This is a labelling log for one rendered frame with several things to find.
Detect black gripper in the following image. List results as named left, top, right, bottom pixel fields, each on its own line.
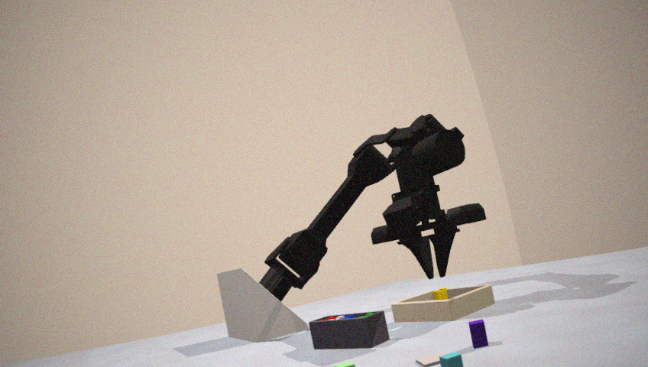
left=371, top=178, right=487, bottom=279

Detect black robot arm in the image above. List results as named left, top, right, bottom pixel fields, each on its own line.
left=259, top=114, right=465, bottom=302

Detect yellow blade fuse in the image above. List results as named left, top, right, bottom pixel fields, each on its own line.
left=433, top=287, right=448, bottom=300

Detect teal block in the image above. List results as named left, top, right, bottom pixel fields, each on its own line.
left=439, top=352, right=463, bottom=367

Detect purple rectangular block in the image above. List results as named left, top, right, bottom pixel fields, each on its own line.
left=468, top=320, right=489, bottom=349

